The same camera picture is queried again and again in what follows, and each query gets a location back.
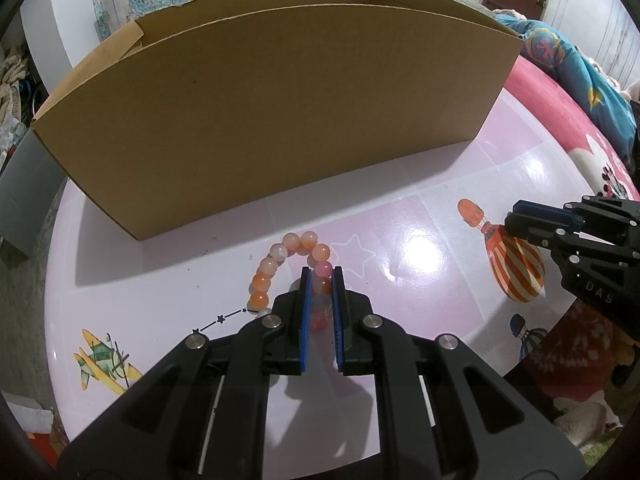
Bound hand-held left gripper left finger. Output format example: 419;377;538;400
57;266;315;480

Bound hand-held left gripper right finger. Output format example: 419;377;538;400
331;265;587;480

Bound pink floral blanket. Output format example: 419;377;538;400
502;55;640;211

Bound orange pink bead bracelet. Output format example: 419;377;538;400
248;230;335;333

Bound pile of pale clothes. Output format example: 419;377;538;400
0;45;36;126

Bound brown cardboard box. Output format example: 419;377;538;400
31;0;523;242

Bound red dotted garment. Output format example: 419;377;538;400
517;305;640;411

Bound blue patterned quilt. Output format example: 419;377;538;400
492;12;638;158

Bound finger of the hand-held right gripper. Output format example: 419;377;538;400
511;195;640;231
504;214;640;266

